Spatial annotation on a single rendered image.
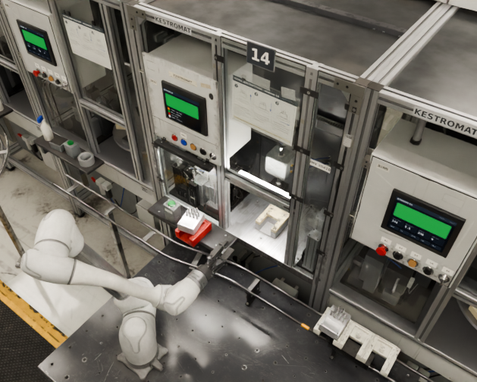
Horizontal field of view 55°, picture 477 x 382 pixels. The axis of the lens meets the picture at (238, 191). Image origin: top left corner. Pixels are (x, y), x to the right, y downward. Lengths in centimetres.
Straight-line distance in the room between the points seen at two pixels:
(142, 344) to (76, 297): 141
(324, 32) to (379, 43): 22
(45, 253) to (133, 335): 57
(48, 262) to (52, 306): 171
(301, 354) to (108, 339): 96
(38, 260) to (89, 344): 78
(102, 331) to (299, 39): 169
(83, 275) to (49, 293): 175
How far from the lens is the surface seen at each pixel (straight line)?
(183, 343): 242
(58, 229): 192
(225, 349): 239
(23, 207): 427
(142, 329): 217
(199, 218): 243
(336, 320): 222
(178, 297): 197
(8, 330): 354
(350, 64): 171
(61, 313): 349
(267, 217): 252
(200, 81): 197
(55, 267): 185
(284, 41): 182
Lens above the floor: 283
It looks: 45 degrees down
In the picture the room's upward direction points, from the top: straight up
